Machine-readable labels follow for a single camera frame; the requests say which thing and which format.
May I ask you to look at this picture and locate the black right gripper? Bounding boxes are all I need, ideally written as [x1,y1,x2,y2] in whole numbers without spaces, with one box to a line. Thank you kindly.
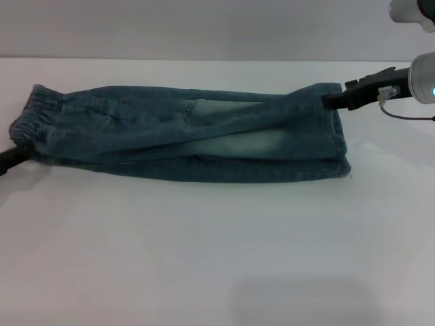
[321,67,411,111]

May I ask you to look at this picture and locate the blue denim shorts with cartoon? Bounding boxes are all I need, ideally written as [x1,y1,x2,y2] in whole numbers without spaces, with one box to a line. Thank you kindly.
[8,81,353,184]

